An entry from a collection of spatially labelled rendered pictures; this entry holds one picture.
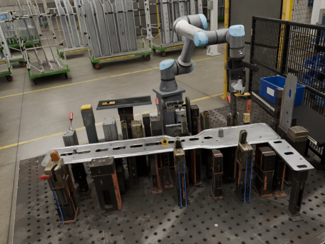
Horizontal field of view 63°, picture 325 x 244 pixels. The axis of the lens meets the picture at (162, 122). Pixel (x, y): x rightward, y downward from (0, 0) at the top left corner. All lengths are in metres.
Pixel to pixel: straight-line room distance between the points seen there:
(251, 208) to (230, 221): 0.16
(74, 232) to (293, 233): 1.11
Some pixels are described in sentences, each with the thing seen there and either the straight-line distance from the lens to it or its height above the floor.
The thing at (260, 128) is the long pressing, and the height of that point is 1.00.
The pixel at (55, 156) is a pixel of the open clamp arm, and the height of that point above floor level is 1.08.
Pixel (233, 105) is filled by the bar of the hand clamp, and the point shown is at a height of 1.13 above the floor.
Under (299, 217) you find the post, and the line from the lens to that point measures 1.62.
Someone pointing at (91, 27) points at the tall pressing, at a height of 1.16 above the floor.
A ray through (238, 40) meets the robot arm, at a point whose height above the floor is 1.55.
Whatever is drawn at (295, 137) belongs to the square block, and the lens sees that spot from 1.63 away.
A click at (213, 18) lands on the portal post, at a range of 8.63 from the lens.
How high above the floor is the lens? 1.78
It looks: 25 degrees down
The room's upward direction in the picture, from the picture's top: 5 degrees counter-clockwise
